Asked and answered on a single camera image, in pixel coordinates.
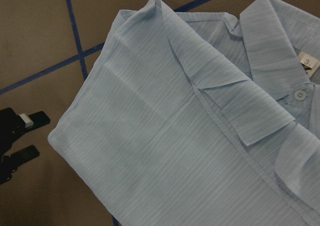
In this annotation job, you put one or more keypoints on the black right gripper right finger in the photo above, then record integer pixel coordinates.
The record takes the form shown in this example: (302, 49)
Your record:
(35, 120)

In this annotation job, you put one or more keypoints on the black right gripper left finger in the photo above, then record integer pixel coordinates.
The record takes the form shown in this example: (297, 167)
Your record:
(20, 157)

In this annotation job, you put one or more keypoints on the light blue button shirt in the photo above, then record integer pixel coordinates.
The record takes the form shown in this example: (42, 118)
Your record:
(201, 118)

